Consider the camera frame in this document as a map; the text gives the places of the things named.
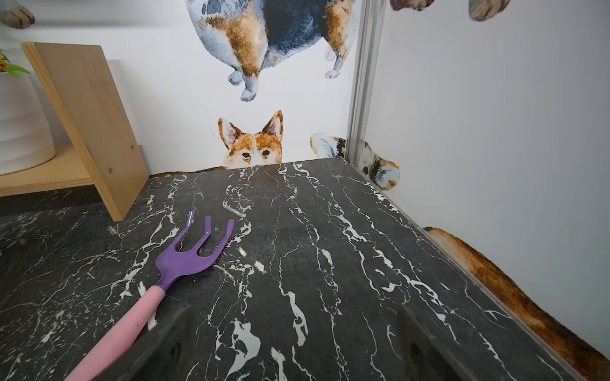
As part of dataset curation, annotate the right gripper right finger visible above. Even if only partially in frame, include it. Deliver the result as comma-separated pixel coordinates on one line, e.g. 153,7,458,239
400,305,477,380

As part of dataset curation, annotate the purple pink toy rake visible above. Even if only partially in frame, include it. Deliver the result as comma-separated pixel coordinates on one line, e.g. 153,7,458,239
67,211,235,380

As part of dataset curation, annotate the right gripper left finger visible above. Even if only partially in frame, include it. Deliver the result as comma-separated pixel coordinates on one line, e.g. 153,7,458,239
95,305,191,381

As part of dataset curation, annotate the wooden shelf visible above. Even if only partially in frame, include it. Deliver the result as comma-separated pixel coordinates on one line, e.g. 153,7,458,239
1,42,149,222

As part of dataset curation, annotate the white potted plant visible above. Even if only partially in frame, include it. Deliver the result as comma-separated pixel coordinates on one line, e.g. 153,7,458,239
1,54,56,175

